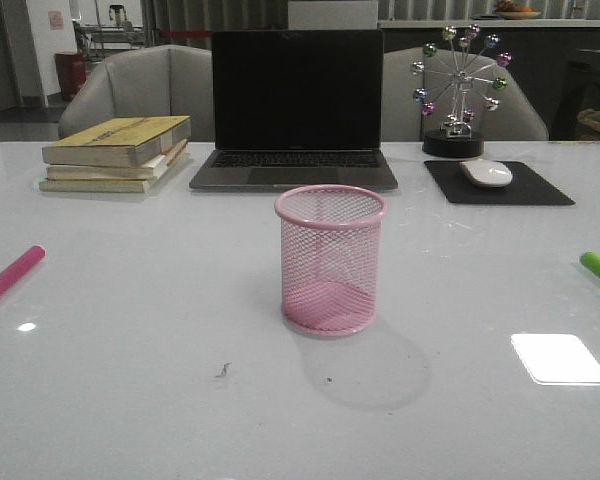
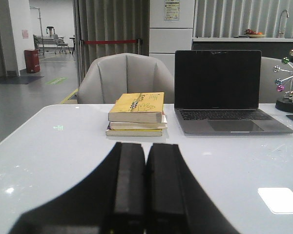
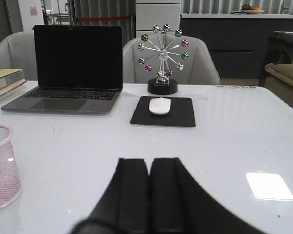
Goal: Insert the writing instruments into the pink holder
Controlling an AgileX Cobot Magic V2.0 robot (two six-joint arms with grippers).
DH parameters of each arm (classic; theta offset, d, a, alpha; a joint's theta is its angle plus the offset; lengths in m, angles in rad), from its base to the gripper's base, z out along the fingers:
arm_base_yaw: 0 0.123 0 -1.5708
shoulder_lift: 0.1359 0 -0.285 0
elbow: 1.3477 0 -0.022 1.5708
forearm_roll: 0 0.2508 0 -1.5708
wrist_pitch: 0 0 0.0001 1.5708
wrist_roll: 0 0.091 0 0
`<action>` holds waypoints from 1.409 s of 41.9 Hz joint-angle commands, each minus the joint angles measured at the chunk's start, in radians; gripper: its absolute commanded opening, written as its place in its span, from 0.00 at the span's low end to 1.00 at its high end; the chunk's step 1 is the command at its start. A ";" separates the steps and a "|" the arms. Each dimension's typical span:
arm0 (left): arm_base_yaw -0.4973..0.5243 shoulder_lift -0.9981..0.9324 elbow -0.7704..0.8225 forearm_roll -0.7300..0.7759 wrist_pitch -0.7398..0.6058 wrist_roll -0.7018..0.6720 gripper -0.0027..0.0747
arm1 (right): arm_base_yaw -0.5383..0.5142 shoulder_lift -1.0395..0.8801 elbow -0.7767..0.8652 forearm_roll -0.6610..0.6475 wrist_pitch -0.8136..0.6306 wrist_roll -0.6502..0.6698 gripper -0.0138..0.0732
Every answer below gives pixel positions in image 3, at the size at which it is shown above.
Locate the fruit plate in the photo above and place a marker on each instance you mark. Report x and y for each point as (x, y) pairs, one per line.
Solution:
(249, 9)

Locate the middle book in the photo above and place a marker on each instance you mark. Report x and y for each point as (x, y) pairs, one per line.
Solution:
(5, 86)

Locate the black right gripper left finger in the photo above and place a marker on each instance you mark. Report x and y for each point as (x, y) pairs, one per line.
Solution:
(123, 208)

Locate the pink wall notice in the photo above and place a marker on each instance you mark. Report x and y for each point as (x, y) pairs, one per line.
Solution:
(33, 11)

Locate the bottom book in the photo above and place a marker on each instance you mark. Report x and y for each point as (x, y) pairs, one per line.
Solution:
(9, 90)

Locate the white drawer cabinet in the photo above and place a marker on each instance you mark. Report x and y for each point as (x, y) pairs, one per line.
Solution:
(156, 12)

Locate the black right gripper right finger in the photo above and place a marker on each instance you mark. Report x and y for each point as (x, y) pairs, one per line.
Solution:
(179, 205)

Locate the red barrier belt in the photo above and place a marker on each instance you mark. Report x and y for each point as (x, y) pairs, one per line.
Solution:
(103, 18)

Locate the white computer mouse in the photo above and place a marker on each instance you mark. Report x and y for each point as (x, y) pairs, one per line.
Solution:
(159, 105)

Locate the grey armchair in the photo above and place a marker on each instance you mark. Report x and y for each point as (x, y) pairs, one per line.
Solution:
(18, 51)
(141, 66)

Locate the ferris wheel desk ornament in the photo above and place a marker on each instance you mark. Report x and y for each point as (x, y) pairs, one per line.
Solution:
(163, 84)

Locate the black mouse pad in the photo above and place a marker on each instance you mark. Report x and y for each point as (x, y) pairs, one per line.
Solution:
(181, 113)

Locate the pink mesh pen holder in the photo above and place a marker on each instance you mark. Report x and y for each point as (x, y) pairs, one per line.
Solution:
(10, 181)

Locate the dark counter cabinet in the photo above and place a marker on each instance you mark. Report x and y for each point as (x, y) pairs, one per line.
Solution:
(236, 43)

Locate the top yellow book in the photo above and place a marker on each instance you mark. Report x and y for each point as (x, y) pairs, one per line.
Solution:
(10, 75)

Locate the right grey armchair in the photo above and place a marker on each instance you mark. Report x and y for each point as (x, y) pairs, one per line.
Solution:
(141, 66)

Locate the left grey armchair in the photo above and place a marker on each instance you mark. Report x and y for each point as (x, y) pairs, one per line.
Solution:
(18, 51)

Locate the grey laptop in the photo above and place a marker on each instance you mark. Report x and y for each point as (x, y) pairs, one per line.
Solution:
(79, 68)

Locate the beige cushion seat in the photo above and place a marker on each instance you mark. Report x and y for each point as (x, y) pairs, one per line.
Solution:
(279, 80)

